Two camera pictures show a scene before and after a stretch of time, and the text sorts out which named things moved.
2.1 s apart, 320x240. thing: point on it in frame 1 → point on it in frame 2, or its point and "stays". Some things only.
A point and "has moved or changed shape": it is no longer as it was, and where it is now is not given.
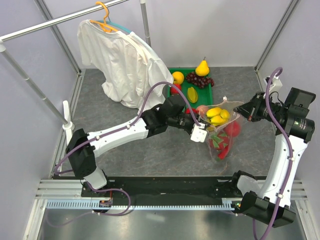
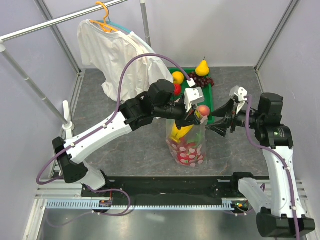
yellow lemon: (178, 77) stays
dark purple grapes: (200, 81) stays
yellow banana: (218, 117) has moved or changed shape
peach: (202, 109) stays
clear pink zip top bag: (224, 126) → (187, 145)
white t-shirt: (131, 67) stays
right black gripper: (251, 110) → (227, 108)
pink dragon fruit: (219, 140) → (189, 151)
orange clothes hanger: (105, 27) stays
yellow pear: (203, 69) stays
